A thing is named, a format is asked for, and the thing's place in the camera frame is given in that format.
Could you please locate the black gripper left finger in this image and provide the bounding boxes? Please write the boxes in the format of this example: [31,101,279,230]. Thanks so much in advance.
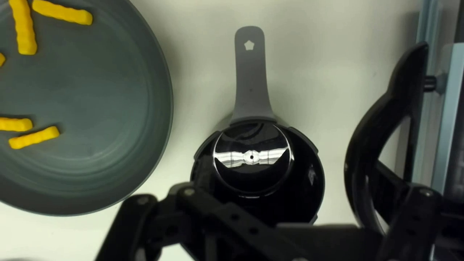
[95,183,382,261]

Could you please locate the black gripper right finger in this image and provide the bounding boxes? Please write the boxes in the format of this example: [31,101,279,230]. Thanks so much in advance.
[344,42,463,261]

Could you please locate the grey round plate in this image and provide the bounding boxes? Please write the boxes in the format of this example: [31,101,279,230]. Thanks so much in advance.
[0,0,173,216]

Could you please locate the yellow toy fry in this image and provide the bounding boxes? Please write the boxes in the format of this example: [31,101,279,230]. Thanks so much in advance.
[32,0,93,26]
[9,126,61,149]
[8,0,38,55]
[0,52,6,67]
[0,117,34,132]

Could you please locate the black saucepan grey handle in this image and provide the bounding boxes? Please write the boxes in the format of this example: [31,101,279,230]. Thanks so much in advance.
[190,26,325,225]

